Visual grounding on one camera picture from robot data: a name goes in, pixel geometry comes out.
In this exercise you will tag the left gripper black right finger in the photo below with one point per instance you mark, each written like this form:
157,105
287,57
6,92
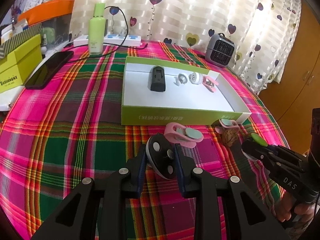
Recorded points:
224,207

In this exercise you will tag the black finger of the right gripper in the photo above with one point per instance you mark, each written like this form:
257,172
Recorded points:
287,151
262,154

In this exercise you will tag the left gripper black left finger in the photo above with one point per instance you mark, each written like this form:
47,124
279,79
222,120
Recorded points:
97,208

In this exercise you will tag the green round lid mirror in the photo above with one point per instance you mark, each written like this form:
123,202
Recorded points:
258,139

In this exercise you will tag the black disc with silver dots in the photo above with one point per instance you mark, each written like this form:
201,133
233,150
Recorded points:
161,156

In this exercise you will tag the right hand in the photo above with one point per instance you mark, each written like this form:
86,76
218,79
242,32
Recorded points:
284,209

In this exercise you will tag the small pink flat clip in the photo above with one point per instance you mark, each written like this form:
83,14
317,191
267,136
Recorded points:
226,125

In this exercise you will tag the wooden wardrobe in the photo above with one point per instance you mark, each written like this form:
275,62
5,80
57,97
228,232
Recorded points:
292,100

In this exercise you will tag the plaid pink green bedsheet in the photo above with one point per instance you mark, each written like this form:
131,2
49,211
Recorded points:
71,129

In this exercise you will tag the grey portable heater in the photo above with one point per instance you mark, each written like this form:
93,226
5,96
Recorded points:
219,50

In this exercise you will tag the white suction hook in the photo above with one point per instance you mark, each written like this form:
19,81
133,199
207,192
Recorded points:
181,79

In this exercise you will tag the green white shallow box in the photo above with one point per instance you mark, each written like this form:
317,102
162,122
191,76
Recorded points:
187,104

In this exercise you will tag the black rectangular device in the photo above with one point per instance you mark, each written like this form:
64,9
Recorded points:
158,79

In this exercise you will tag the heart pattern curtain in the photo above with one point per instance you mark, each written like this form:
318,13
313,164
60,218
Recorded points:
263,31

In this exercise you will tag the black smartphone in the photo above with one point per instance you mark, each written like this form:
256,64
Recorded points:
47,71

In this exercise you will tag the yellow-green shoe box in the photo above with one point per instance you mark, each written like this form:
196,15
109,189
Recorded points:
20,63

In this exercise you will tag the white power strip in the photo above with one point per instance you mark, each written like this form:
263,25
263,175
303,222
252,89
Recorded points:
130,40

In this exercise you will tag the clear plastic storage bin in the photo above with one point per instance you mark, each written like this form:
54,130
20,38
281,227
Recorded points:
55,31

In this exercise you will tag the striped gift box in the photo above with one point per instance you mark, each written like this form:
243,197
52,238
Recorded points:
18,39

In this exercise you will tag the green lotion bottle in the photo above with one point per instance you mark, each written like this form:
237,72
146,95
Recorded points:
96,31

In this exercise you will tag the orange storage tray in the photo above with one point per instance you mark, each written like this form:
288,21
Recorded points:
47,11

